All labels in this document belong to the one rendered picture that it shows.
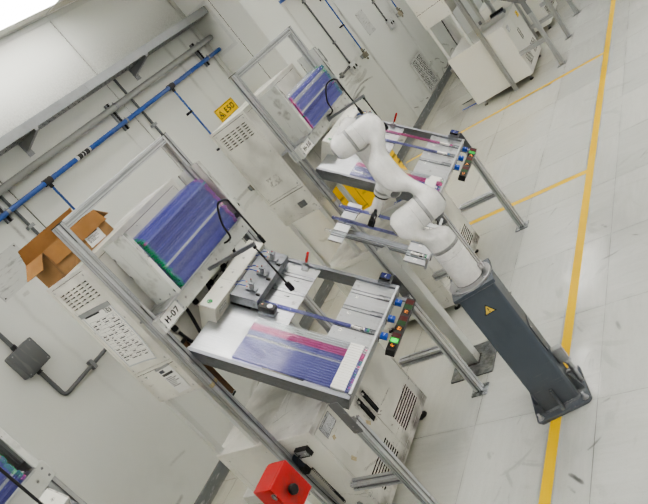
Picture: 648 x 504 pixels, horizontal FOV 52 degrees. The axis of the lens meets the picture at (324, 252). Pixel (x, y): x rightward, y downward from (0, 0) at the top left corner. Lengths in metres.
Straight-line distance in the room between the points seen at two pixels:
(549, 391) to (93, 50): 3.90
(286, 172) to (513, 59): 3.70
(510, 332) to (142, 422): 2.43
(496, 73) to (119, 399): 4.82
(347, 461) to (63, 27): 3.66
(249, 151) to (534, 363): 2.01
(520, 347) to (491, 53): 4.60
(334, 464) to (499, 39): 5.00
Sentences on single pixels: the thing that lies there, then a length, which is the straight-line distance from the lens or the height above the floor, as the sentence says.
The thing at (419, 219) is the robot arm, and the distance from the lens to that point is 2.57.
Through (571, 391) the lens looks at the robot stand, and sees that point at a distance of 3.03.
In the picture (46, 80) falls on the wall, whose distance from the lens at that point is 4.96.
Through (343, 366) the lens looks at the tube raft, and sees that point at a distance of 2.71.
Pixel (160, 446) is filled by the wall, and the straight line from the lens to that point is 4.39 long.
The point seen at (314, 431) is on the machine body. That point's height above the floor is 0.59.
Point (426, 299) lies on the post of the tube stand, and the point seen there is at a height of 0.47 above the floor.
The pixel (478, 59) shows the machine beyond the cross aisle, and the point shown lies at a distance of 7.14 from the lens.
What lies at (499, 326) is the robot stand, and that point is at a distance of 2.79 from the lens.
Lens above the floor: 1.92
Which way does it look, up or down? 17 degrees down
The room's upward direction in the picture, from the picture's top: 40 degrees counter-clockwise
